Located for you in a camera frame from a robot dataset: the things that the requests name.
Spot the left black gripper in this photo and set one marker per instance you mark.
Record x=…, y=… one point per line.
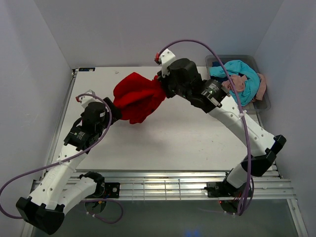
x=115, y=112

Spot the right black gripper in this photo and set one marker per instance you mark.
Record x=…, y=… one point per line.
x=163, y=80

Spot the red t shirt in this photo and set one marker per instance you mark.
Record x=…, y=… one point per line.
x=138, y=97

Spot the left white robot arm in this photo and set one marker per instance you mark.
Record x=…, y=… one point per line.
x=47, y=205

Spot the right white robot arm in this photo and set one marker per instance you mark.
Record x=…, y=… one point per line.
x=181, y=77

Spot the dark blue t shirt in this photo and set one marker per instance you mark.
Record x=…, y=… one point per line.
x=216, y=64

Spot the blue label sticker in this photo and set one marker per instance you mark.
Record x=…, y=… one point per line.
x=86, y=69

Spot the beige t shirt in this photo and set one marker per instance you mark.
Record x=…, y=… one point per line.
x=239, y=82

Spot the turquoise t shirt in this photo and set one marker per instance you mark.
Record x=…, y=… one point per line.
x=239, y=68

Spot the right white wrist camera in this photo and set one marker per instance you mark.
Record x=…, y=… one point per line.
x=166, y=58

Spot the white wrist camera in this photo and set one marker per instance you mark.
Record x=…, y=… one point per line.
x=166, y=58
x=85, y=100

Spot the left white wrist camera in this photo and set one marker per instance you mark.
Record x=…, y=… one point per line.
x=85, y=100

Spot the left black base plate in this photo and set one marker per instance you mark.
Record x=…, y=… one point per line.
x=106, y=190

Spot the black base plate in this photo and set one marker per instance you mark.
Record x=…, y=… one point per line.
x=223, y=189
x=106, y=190

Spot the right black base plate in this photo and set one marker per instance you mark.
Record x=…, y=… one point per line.
x=223, y=189

